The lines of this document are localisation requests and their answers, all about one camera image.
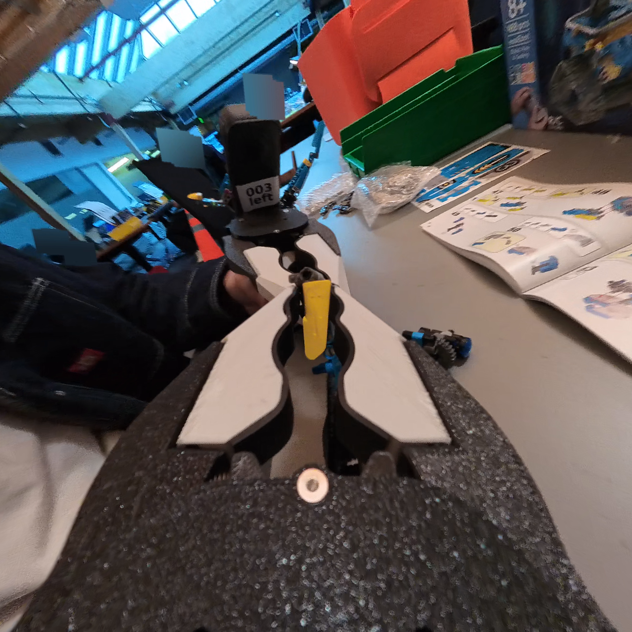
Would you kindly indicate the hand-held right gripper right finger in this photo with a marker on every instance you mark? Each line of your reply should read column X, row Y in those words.
column 390, row 385

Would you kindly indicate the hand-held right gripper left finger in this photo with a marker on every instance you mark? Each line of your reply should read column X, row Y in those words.
column 237, row 385

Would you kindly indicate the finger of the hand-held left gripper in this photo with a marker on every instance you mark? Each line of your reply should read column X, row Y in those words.
column 269, row 269
column 328, row 261

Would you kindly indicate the blue yellow brick assembly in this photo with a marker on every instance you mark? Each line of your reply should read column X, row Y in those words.
column 316, row 316

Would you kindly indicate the black blue gear brick assembly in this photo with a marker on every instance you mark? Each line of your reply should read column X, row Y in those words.
column 439, row 343

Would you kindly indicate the person's left forearm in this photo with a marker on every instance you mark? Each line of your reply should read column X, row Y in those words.
column 123, row 301

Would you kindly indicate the person's left hand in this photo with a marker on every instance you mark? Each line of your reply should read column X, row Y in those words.
column 244, row 294

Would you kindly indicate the crumpled clear plastic bag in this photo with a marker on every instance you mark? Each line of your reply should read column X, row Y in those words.
column 328, row 195
column 395, row 192

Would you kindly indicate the orange traffic cone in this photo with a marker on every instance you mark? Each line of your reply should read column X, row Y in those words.
column 202, row 237

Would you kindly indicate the dark denim jacket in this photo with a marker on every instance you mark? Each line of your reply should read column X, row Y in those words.
column 74, row 385

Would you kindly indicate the orange plastic bin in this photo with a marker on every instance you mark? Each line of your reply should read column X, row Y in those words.
column 385, row 54

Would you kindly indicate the blue sticker sheet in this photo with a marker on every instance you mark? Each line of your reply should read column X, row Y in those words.
column 474, row 177

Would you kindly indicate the green plastic bin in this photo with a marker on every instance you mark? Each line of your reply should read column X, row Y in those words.
column 434, row 118

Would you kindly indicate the open instruction booklet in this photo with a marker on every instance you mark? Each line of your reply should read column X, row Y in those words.
column 553, row 247

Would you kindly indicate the white garment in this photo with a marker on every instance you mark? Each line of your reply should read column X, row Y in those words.
column 39, row 493

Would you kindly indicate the dark blue toy set box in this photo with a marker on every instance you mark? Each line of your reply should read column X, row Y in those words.
column 568, row 64

